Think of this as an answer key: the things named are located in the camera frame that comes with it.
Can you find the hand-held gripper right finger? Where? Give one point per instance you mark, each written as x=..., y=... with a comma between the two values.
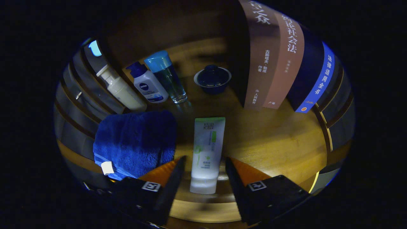
x=238, y=197

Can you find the blue folded towel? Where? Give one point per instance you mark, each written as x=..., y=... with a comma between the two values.
x=133, y=143

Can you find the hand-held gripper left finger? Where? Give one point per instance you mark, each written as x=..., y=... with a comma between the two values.
x=171, y=194

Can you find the blue book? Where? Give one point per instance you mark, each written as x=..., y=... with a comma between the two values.
x=319, y=79

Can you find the wooden countertop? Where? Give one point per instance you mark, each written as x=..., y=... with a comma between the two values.
x=270, y=143

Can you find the white bottle with blue pump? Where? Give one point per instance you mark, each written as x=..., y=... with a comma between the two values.
x=148, y=86

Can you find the clear bottle with blue cap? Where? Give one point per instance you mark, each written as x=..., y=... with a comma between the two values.
x=168, y=79

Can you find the blue lidded teacup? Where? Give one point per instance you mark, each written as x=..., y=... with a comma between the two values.
x=212, y=79

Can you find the white tube with green end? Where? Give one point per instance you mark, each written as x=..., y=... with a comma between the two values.
x=206, y=152

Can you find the wooden cabinet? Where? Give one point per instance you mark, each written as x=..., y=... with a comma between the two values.
x=190, y=31

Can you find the dark brown book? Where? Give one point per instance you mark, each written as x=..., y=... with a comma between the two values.
x=262, y=63

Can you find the reddish brown book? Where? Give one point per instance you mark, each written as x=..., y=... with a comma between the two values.
x=286, y=63

